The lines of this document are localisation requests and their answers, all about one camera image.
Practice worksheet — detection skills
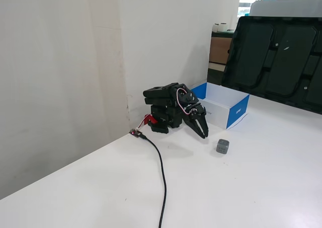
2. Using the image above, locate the blue and white cardboard box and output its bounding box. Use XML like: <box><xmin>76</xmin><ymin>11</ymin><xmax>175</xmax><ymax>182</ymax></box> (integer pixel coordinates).
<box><xmin>190</xmin><ymin>82</ymin><xmax>250</xmax><ymax>130</ymax></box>

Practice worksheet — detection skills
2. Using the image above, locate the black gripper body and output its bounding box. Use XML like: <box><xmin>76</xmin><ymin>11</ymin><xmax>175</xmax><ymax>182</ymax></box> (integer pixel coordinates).
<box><xmin>185</xmin><ymin>103</ymin><xmax>208</xmax><ymax>123</ymax></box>

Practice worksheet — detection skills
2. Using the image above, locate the small controller board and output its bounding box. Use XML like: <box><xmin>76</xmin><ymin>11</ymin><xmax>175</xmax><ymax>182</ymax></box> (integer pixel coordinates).
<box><xmin>128</xmin><ymin>128</ymin><xmax>143</xmax><ymax>138</ymax></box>

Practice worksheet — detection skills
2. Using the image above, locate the black power cable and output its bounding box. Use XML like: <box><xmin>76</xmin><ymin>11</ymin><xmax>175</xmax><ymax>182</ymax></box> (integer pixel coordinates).
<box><xmin>139</xmin><ymin>133</ymin><xmax>168</xmax><ymax>228</ymax></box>

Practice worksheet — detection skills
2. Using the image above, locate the white board wire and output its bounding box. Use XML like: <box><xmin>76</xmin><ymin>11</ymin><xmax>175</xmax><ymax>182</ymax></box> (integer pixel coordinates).
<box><xmin>135</xmin><ymin>118</ymin><xmax>148</xmax><ymax>131</ymax></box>

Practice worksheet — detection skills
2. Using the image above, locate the red table clamp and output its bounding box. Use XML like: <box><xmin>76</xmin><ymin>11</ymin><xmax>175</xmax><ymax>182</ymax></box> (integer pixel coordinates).
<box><xmin>142</xmin><ymin>113</ymin><xmax>159</xmax><ymax>126</ymax></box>

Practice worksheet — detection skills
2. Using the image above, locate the light gray rounded panel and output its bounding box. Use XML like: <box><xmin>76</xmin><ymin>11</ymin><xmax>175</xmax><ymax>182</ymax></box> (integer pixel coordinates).
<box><xmin>249</xmin><ymin>0</ymin><xmax>322</xmax><ymax>19</ymax></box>

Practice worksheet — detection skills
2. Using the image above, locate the small gray block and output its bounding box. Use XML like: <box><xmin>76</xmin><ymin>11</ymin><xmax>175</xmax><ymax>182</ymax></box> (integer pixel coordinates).
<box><xmin>215</xmin><ymin>138</ymin><xmax>230</xmax><ymax>156</ymax></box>

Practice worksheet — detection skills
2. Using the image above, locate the black plastic packaging tray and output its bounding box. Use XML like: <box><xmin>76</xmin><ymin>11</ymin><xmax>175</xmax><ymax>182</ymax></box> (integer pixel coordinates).
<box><xmin>220</xmin><ymin>16</ymin><xmax>322</xmax><ymax>114</ymax></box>

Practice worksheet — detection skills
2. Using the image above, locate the dark shelf cabinet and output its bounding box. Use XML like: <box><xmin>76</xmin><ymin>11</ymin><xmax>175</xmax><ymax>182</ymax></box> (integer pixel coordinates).
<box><xmin>207</xmin><ymin>30</ymin><xmax>237</xmax><ymax>85</ymax></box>

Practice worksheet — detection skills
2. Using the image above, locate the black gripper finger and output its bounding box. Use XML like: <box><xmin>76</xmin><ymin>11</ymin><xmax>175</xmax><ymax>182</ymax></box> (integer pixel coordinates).
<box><xmin>196</xmin><ymin>115</ymin><xmax>209</xmax><ymax>138</ymax></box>
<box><xmin>184</xmin><ymin>116</ymin><xmax>206</xmax><ymax>140</ymax></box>

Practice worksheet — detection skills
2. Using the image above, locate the white servo wire loop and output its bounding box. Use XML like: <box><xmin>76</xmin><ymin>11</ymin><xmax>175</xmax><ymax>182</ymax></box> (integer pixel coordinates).
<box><xmin>175</xmin><ymin>87</ymin><xmax>196</xmax><ymax>116</ymax></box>

